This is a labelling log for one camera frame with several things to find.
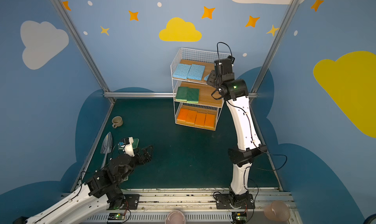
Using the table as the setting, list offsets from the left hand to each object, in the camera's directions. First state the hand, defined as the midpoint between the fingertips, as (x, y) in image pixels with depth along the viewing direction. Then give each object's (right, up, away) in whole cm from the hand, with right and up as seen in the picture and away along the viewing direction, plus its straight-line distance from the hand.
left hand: (147, 146), depth 75 cm
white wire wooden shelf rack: (+25, +22, +11) cm, 35 cm away
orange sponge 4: (+37, +11, +33) cm, 51 cm away
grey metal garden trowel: (-32, -5, +18) cm, 37 cm away
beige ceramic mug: (-31, +11, +29) cm, 44 cm away
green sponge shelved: (+17, +29, +15) cm, 37 cm away
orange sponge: (+16, +16, +33) cm, 40 cm away
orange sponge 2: (+23, +14, +33) cm, 42 cm away
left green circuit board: (-14, -34, -4) cm, 37 cm away
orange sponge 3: (+30, +13, +33) cm, 46 cm away
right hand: (+36, +36, -2) cm, 51 cm away
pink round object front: (+15, -34, -5) cm, 37 cm away
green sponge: (+24, +28, +13) cm, 39 cm away
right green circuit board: (+47, -35, -3) cm, 59 cm away
